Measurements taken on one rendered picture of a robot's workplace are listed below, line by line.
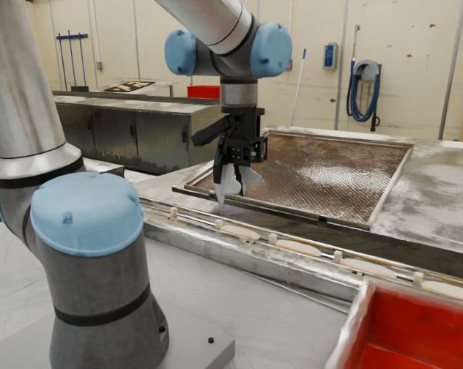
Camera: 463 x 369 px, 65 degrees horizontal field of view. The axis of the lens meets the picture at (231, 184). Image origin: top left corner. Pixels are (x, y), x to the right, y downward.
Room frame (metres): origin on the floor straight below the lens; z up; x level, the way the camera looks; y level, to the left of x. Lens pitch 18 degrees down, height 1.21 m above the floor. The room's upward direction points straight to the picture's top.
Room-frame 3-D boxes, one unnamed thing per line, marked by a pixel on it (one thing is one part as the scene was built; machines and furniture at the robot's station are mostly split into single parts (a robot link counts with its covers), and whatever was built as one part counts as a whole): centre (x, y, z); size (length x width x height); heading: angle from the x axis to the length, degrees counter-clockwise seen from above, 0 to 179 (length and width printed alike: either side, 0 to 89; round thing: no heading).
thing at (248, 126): (0.75, -0.02, 1.07); 0.09 x 0.08 x 0.12; 56
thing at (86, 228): (0.40, 0.17, 1.01); 0.13 x 0.12 x 0.14; 44
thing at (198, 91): (4.58, 0.23, 0.94); 0.51 x 0.36 x 0.13; 60
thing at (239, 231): (0.75, -0.02, 0.86); 0.10 x 0.04 x 0.01; 56
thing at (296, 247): (0.68, -0.14, 0.86); 0.10 x 0.04 x 0.01; 56
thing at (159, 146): (4.79, 1.29, 0.51); 3.00 x 1.26 x 1.03; 56
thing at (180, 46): (0.67, 0.05, 1.23); 0.11 x 0.11 x 0.08; 44
